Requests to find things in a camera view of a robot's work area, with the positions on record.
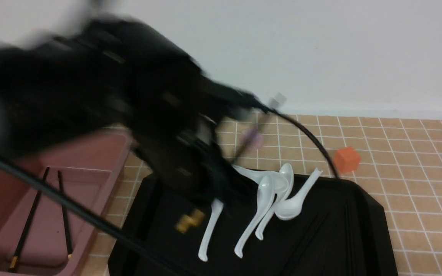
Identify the white spoon centre back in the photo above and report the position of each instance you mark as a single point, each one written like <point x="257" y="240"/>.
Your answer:
<point x="251" y="174"/>

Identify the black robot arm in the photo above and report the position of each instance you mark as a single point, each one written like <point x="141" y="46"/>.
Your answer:
<point x="120" y="71"/>

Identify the white spoon upright bowl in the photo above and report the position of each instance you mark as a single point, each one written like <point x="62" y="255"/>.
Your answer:
<point x="287" y="171"/>

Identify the orange cube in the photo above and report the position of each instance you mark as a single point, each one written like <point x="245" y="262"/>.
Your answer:
<point x="346" y="160"/>

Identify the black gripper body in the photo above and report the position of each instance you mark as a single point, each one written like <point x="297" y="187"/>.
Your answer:
<point x="175" y="130"/>

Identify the black plastic tray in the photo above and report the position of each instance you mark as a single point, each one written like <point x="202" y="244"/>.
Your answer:
<point x="156" y="210"/>

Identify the black chopstick on tray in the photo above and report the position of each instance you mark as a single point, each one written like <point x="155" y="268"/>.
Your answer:
<point x="332" y="258"/>
<point x="268" y="257"/>

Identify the left black chopstick in bin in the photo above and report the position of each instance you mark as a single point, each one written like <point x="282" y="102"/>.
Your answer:
<point x="23" y="237"/>

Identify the pink translucent cube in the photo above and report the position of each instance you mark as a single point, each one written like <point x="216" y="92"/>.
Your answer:
<point x="252" y="139"/>

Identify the white spoon long left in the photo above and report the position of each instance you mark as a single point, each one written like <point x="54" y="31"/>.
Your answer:
<point x="216" y="209"/>

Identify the white spoon long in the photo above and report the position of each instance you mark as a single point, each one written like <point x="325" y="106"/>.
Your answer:
<point x="264" y="199"/>
<point x="216" y="209"/>

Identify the right black chopstick in bin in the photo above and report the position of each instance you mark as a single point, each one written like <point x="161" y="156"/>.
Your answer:
<point x="67" y="232"/>

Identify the pink plastic bin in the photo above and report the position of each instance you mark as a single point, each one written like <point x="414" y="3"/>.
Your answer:
<point x="90" y="168"/>

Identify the white spoon right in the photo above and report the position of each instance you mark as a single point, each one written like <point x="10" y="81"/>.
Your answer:
<point x="291" y="208"/>

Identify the white spoon centre long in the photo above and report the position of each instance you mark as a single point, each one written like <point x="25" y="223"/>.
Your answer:
<point x="264" y="199"/>

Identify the black chopstick in bin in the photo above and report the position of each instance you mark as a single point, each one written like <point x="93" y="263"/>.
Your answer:
<point x="23" y="237"/>
<point x="67" y="232"/>

